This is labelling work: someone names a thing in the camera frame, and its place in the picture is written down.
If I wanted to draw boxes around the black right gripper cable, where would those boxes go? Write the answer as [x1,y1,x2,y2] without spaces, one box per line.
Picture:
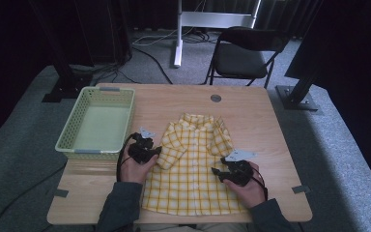
[250,167,270,203]

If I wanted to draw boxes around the black floor cable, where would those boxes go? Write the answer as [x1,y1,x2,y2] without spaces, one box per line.
[130,45,174,86]
[0,161,68,232]

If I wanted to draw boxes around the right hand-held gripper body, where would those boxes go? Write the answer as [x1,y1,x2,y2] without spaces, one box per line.
[221,148,258,188]

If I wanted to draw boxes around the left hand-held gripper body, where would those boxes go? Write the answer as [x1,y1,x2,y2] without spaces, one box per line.
[128,126,158,165]

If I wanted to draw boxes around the white floor cable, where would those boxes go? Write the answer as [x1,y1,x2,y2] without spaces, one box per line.
[131,28,195,46]

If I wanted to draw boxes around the white desk frame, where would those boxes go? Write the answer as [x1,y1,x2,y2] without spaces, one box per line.
[172,0,263,69]

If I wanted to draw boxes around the black folding chair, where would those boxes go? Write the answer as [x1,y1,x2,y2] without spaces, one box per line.
[204,26,288,90]

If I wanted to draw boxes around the black metal stand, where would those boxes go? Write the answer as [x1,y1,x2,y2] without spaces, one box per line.
[28,0,94,103]
[275,0,324,112]

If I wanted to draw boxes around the person's left hand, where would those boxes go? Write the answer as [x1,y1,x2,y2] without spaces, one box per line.
[119,142,159,186]

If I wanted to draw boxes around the yellow checked shirt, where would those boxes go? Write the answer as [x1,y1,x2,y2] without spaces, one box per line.
[140,112,249,218]

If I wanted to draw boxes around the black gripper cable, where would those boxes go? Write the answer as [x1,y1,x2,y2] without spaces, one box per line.
[250,167,270,203]
[116,132,137,184]

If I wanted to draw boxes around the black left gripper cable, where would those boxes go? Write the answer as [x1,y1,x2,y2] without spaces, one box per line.
[116,132,137,184]

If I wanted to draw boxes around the person's right hand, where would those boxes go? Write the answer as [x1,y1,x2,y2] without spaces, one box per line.
[222,161,268,210]

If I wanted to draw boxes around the light green plastic basket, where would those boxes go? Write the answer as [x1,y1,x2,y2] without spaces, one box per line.
[54,85,136,161]

